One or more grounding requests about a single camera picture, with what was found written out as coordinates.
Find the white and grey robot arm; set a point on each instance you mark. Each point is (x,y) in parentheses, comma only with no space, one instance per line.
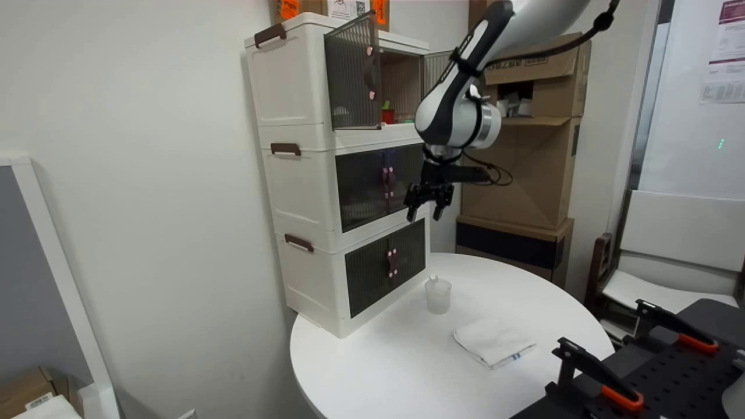
(455,117)

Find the grey partition panel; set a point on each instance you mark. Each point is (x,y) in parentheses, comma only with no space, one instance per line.
(42,316)

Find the folded white cloth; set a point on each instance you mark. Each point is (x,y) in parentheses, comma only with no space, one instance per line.
(491,341)

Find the red cup on shelf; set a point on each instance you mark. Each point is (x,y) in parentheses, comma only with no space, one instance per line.
(388,117)

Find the white three-tier storage cabinet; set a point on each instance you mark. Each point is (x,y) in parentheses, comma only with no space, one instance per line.
(335,174)

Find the cardboard box at floor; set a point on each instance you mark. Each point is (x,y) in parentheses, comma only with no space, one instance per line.
(30,384)

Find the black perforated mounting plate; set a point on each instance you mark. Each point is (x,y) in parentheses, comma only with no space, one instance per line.
(675,379)

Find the orange box on cabinet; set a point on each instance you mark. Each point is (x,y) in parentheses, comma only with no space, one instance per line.
(335,9)

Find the tall brown cardboard box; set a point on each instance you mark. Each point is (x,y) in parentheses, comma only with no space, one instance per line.
(524,221)

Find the black clamp with orange handle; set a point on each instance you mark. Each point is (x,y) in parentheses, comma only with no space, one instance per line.
(576,358)

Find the small white plastic jug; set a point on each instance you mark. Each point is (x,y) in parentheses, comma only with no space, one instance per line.
(437,294)

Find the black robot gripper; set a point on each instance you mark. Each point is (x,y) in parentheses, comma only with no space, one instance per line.
(437,185)

